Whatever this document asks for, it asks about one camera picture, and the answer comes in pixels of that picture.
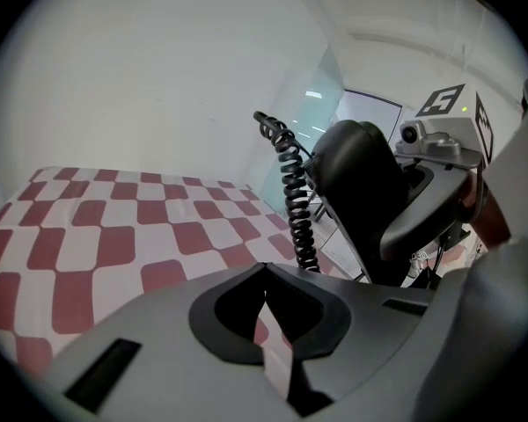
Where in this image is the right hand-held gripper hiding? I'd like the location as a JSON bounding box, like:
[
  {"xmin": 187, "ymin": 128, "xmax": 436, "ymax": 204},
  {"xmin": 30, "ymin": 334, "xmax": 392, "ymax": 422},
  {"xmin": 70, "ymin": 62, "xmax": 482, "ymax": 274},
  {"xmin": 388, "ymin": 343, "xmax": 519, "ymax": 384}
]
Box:
[{"xmin": 379, "ymin": 84, "xmax": 496, "ymax": 264}]

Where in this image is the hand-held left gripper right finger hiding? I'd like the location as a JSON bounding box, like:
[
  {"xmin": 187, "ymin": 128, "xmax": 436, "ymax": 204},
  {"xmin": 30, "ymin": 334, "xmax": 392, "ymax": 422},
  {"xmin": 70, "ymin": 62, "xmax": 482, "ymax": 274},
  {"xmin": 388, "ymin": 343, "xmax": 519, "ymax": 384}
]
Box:
[{"xmin": 263, "ymin": 261, "xmax": 444, "ymax": 418}]

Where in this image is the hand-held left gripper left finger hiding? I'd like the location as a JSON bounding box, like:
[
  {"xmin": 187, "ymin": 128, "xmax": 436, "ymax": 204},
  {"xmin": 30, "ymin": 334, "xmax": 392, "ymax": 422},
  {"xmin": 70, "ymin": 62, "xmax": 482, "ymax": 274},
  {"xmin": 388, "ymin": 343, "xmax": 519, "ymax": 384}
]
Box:
[{"xmin": 48, "ymin": 261, "xmax": 300, "ymax": 422}]

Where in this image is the person's right forearm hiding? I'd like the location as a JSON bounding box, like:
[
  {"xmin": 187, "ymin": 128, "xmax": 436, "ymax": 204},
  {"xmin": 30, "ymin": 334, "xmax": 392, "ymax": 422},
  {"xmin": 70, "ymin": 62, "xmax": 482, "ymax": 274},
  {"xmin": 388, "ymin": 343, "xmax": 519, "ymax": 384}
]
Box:
[{"xmin": 461, "ymin": 178, "xmax": 514, "ymax": 252}]

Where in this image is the frosted glass door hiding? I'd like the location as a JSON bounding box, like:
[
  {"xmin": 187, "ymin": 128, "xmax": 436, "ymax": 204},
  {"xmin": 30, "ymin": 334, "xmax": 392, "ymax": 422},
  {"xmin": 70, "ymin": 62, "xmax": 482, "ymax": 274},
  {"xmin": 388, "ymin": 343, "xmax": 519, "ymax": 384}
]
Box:
[{"xmin": 263, "ymin": 44, "xmax": 348, "ymax": 219}]

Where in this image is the red white checkered tablecloth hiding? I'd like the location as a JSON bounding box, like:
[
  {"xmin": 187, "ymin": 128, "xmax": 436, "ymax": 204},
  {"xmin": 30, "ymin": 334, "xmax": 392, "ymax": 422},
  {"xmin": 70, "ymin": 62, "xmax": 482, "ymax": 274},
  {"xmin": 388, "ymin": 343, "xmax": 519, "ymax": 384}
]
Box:
[{"xmin": 0, "ymin": 167, "xmax": 357, "ymax": 377}]

